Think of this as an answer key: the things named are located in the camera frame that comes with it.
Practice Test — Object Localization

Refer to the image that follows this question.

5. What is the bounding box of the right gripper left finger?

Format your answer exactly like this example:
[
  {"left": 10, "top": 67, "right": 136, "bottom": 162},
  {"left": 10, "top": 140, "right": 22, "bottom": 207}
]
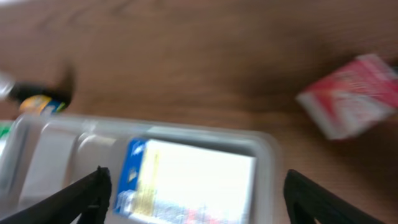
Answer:
[{"left": 1, "top": 166, "right": 112, "bottom": 224}]

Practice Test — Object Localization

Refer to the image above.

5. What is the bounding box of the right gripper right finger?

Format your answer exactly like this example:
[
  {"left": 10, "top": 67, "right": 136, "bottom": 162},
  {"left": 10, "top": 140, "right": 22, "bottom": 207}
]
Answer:
[{"left": 284, "top": 169, "right": 383, "bottom": 224}]

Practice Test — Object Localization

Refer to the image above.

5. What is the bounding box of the blue white medicine box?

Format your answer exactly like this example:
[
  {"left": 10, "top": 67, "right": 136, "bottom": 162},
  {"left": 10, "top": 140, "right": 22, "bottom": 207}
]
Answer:
[{"left": 113, "top": 138, "right": 256, "bottom": 223}]

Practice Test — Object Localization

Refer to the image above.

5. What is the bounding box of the red white medicine box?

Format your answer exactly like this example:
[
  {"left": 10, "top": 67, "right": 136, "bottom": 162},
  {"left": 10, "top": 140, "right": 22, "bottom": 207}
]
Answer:
[{"left": 296, "top": 54, "right": 397, "bottom": 140}]

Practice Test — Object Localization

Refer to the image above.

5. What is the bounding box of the clear plastic container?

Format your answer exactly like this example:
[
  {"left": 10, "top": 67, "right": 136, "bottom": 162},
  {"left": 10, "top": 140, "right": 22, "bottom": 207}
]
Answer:
[{"left": 1, "top": 115, "right": 277, "bottom": 223}]

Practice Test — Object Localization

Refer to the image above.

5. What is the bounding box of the green white medicine box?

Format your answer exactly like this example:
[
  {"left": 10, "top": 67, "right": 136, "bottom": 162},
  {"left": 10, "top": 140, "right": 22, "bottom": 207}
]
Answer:
[{"left": 0, "top": 120, "right": 14, "bottom": 154}]

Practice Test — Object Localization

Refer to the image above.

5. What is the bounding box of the dark syrup bottle white cap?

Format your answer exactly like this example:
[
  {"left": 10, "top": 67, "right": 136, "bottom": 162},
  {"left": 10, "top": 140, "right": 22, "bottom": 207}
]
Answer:
[{"left": 1, "top": 67, "right": 75, "bottom": 115}]

